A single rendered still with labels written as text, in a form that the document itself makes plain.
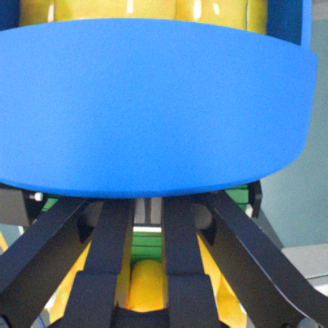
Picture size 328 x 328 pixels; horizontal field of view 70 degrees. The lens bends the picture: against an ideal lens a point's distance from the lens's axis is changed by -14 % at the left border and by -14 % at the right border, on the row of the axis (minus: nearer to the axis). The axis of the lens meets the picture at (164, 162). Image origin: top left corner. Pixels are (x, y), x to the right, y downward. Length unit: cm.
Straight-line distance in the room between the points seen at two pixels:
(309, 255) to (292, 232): 144
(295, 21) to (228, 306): 43
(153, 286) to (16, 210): 27
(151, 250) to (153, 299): 11
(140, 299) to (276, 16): 46
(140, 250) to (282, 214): 133
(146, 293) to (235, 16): 44
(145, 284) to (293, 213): 142
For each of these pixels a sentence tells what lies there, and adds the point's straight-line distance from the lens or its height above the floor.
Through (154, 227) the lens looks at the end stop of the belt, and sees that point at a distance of 42.
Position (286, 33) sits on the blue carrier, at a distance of 26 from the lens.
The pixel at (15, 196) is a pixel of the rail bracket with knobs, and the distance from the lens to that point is 42.
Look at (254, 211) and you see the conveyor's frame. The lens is 54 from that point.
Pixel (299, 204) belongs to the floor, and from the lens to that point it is 180.
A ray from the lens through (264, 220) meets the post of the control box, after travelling 68.
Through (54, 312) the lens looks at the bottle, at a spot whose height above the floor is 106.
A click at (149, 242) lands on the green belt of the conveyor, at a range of 54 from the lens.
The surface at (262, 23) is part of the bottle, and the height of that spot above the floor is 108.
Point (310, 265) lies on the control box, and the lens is 46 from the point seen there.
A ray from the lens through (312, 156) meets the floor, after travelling 168.
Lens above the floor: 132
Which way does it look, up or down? 68 degrees down
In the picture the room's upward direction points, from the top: 176 degrees clockwise
